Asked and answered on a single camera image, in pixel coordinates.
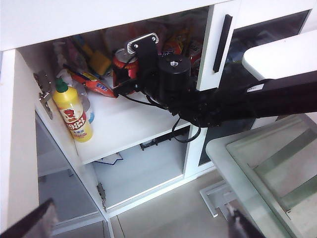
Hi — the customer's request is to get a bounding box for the metal cabinet door hinge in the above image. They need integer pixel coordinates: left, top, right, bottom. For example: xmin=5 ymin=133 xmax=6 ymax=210
xmin=33 ymin=70 xmax=54 ymax=121
xmin=96 ymin=182 xmax=107 ymax=212

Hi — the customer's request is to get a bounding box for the white metal foot bracket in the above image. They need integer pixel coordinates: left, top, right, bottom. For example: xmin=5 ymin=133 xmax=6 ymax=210
xmin=199 ymin=180 xmax=240 ymax=219

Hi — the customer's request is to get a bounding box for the black bar door handle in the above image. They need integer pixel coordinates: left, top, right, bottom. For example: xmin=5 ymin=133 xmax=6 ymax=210
xmin=212 ymin=14 xmax=233 ymax=74

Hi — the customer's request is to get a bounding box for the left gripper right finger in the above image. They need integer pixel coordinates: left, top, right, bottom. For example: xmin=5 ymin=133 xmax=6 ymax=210
xmin=227 ymin=207 xmax=267 ymax=238

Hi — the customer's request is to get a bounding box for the yellow detergent bottle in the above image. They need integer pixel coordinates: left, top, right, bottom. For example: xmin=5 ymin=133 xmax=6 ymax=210
xmin=52 ymin=78 xmax=94 ymax=144

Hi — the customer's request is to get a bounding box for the red herbal tea can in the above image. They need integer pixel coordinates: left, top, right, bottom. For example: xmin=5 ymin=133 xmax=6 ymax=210
xmin=112 ymin=48 xmax=140 ymax=95

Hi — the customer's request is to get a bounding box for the white cabinet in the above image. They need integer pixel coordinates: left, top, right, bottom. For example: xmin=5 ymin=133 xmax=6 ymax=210
xmin=0 ymin=0 xmax=317 ymax=219

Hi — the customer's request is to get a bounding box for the small black device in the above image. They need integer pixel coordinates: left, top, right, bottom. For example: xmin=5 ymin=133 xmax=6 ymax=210
xmin=140 ymin=135 xmax=175 ymax=151

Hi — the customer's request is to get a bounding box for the orange snack bag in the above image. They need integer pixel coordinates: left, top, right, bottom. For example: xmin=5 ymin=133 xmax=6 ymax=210
xmin=63 ymin=64 xmax=117 ymax=99

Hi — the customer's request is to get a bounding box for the blue white paper sheet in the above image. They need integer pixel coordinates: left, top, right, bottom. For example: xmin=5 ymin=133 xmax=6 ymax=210
xmin=95 ymin=153 xmax=124 ymax=166

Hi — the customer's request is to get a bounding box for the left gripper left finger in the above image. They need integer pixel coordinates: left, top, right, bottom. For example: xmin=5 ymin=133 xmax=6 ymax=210
xmin=0 ymin=198 xmax=56 ymax=238

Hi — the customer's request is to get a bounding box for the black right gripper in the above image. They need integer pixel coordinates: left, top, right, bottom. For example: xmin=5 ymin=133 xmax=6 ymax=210
xmin=112 ymin=56 xmax=161 ymax=98

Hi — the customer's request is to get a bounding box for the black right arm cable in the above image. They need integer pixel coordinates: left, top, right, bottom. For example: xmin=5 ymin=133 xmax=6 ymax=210
xmin=170 ymin=116 xmax=202 ymax=144

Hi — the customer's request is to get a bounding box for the pink white plastic packet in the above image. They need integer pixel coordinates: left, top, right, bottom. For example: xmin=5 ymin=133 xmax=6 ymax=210
xmin=53 ymin=41 xmax=86 ymax=72

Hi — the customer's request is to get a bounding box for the clear water bottle blue label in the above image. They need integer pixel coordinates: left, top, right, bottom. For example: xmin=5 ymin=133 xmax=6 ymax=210
xmin=79 ymin=93 xmax=96 ymax=124

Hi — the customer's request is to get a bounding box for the yellow blue cleaning brush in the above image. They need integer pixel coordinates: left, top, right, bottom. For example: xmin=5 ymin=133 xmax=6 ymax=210
xmin=74 ymin=36 xmax=112 ymax=75

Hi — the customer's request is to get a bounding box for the white glass-panel cabinet door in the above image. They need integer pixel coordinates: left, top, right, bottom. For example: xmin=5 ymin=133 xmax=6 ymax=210
xmin=0 ymin=47 xmax=111 ymax=238
xmin=184 ymin=0 xmax=317 ymax=179

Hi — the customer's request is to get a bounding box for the orange yellow snack packet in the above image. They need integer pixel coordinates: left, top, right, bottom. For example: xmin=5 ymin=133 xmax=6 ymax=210
xmin=162 ymin=26 xmax=193 ymax=57

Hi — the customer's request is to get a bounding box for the glass panel white frame table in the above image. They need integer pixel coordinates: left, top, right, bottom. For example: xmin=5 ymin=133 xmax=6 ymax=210
xmin=207 ymin=116 xmax=317 ymax=238

